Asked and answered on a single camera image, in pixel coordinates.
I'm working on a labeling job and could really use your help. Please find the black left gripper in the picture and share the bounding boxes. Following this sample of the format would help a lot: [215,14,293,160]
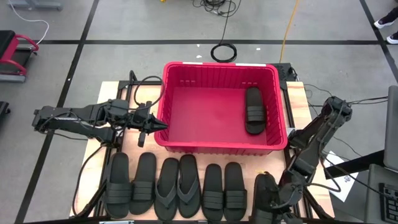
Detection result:
[129,105,169,135]

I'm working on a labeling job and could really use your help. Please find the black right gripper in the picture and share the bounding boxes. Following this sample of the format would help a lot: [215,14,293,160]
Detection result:
[269,175,304,224]

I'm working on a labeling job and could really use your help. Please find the black ribbed-strap slide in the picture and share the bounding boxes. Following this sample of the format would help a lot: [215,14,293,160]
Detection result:
[223,161,248,222]
[244,86,267,135]
[251,172,282,224]
[129,152,157,215]
[104,152,133,219]
[201,163,225,223]

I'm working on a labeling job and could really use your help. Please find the black flip-flop white-striped sole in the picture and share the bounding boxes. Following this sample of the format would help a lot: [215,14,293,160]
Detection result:
[154,157,180,222]

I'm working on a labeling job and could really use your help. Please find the black moulded rubber flip-flop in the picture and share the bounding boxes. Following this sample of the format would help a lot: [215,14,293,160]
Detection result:
[177,154,202,218]

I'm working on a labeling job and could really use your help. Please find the red plastic storage bin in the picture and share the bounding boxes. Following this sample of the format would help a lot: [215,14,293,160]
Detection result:
[154,61,289,156]

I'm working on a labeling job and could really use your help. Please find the white paper sheet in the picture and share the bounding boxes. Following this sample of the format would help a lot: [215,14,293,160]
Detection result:
[326,151,358,203]

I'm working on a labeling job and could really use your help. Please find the black support beam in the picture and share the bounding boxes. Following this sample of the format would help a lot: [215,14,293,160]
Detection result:
[325,149,386,180]

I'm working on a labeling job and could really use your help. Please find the black keyboard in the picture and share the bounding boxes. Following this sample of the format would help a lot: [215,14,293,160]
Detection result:
[379,182,398,224]

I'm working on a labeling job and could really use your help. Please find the black power strip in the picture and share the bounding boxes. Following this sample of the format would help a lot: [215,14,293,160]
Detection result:
[278,63,295,82]

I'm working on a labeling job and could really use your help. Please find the grey computer desk unit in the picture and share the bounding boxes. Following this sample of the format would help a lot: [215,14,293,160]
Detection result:
[363,85,398,224]

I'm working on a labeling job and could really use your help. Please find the red and black cart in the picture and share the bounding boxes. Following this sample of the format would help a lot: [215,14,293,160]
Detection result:
[0,30,40,83]

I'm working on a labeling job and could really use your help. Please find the grey floor stand base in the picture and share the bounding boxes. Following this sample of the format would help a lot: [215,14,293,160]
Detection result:
[11,0,65,10]

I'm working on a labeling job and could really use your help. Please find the person's shoe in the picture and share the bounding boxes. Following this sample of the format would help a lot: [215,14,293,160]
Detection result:
[386,30,398,45]
[374,7,398,29]

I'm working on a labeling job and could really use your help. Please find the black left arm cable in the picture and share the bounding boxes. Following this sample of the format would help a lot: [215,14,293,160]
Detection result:
[133,75,164,110]

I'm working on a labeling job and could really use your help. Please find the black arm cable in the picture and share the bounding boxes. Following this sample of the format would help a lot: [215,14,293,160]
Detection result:
[346,96,389,105]
[133,75,164,110]

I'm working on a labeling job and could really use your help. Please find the black cable under table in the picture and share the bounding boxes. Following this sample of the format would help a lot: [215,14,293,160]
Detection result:
[72,144,108,217]

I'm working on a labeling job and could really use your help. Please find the coiled black floor cable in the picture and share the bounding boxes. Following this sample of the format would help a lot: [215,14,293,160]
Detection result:
[210,42,238,63]

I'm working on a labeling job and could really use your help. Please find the long black floor cable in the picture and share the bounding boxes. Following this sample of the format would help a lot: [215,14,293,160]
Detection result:
[219,0,234,45]

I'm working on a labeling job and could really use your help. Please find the tangled black cable bundle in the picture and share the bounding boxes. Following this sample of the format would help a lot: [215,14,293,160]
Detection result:
[192,0,242,18]

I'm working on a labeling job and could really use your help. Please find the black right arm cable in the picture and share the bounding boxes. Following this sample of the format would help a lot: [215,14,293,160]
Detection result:
[346,96,389,105]

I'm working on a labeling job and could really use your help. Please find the white floor cable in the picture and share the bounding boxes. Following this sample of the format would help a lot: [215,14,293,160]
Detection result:
[7,0,50,46]

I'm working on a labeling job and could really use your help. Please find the yellow floor cable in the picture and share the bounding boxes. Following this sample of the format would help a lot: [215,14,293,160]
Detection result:
[279,0,301,63]

